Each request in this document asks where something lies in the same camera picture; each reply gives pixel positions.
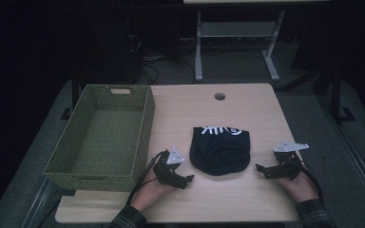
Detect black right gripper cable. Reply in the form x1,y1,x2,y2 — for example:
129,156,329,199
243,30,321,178
293,155,325,203

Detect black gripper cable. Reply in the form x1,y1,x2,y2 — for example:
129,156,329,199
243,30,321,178
293,155,325,203
125,150,166,206

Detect black metal stand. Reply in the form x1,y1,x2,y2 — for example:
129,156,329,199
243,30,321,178
59,67,81,121
313,63,356,125

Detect person's left hand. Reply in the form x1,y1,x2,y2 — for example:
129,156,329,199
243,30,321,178
129,169,178,214

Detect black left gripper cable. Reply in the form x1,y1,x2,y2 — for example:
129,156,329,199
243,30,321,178
125,150,166,206

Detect tangle of floor cables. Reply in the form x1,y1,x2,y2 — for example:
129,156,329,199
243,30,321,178
126,32,198,86

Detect white metal table frame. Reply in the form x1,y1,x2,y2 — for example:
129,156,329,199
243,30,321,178
194,9,286,84

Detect person's right hand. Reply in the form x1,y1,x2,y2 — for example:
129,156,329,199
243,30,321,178
274,171,318,204

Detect black printed cloth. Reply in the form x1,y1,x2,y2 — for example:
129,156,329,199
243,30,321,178
188,125,252,177

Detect green woven basket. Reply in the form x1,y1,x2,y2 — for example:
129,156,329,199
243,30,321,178
43,84,156,193

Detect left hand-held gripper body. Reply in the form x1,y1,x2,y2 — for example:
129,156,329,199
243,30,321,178
152,145,188,187

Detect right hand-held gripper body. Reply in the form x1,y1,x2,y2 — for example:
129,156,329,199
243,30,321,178
264,141,310,181

